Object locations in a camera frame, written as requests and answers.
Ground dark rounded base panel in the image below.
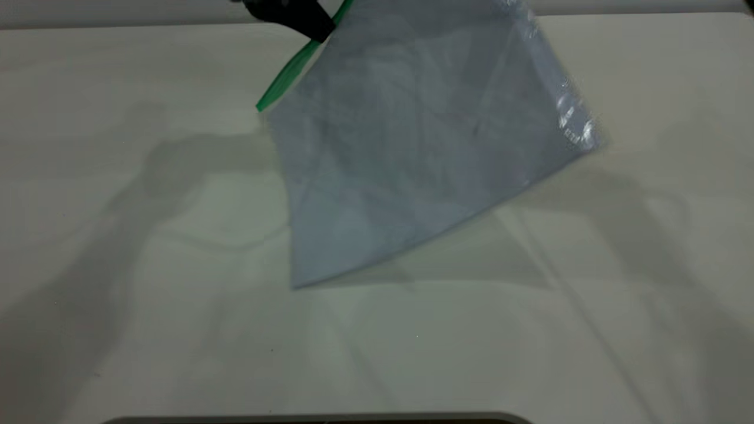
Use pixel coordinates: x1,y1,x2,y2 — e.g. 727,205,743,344
100,412,534,424

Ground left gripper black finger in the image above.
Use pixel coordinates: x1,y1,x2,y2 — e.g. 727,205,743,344
240,0,337,44

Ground clear zip bag green strip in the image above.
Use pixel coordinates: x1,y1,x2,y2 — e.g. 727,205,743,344
255,0,606,290

